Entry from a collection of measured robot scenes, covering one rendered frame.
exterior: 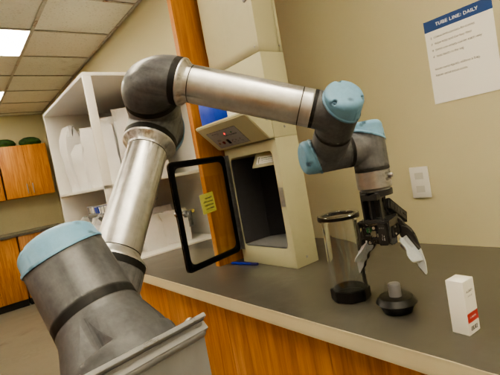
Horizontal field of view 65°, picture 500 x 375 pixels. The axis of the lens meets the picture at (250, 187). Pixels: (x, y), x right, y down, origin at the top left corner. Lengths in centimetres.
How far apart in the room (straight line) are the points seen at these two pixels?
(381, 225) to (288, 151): 62
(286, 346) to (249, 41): 100
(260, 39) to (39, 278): 110
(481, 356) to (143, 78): 78
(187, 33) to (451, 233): 127
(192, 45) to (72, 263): 130
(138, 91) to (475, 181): 110
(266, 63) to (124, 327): 110
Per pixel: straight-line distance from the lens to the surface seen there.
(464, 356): 83
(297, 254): 143
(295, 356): 116
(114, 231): 75
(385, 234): 89
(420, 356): 84
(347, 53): 172
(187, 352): 53
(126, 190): 78
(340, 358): 103
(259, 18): 148
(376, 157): 88
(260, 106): 75
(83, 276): 55
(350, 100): 73
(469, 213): 151
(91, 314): 53
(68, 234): 59
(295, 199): 142
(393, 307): 97
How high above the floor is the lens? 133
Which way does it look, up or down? 3 degrees down
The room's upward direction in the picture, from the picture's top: 10 degrees counter-clockwise
